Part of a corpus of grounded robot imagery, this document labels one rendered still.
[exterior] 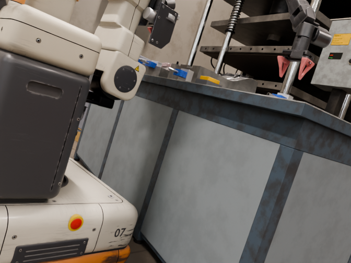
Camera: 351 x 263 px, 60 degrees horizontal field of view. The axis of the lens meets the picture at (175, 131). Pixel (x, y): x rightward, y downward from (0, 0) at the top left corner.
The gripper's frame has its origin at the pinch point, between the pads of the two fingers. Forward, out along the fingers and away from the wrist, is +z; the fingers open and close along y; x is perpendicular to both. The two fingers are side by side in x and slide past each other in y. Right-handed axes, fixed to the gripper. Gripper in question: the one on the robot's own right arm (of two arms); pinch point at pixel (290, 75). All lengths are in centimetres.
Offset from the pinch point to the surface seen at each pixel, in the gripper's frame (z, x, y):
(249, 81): 0.4, -20.5, 33.0
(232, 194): 47, 19, -5
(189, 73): 8.1, 15.2, 38.2
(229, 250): 63, 20, -11
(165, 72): 8, 6, 68
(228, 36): -44, -78, 112
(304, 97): -9, -92, 40
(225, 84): 6.3, -5.9, 35.2
